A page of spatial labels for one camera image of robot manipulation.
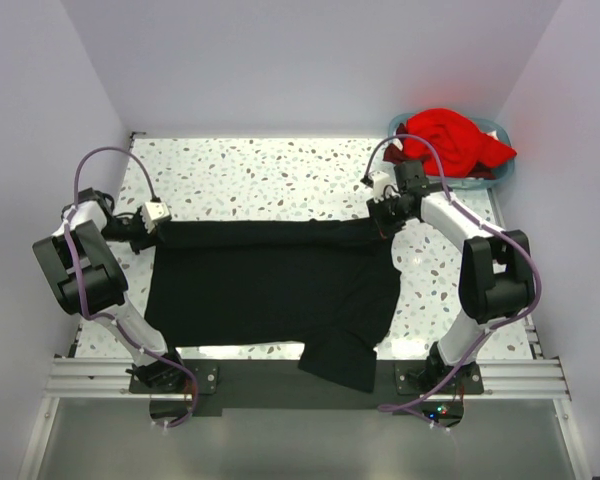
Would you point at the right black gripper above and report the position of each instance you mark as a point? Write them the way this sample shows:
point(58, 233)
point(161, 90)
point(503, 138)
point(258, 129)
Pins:
point(375, 213)

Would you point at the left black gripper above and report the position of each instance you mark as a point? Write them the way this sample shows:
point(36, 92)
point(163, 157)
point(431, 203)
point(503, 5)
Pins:
point(146, 240)

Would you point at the black t shirt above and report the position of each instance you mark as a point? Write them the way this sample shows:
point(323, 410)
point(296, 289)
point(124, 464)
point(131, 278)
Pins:
point(330, 285)

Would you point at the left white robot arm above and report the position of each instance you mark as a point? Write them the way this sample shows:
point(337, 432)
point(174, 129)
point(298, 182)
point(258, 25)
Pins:
point(87, 280)

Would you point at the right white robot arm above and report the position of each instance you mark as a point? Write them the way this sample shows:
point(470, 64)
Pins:
point(497, 279)

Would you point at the red t shirt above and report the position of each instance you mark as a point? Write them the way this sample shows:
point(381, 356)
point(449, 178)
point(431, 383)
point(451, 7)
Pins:
point(464, 150)

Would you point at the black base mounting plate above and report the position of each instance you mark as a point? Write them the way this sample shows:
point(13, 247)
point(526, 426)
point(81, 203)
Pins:
point(281, 385)

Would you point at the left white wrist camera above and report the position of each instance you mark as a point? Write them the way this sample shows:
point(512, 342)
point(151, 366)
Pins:
point(153, 213)

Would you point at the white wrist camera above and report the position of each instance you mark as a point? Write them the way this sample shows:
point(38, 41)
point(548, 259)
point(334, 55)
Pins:
point(153, 213)
point(377, 181)

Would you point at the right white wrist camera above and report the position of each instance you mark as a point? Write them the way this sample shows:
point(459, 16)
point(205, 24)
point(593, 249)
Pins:
point(377, 181)

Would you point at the aluminium extrusion rail frame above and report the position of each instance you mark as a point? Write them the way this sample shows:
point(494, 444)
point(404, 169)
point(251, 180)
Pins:
point(91, 427)

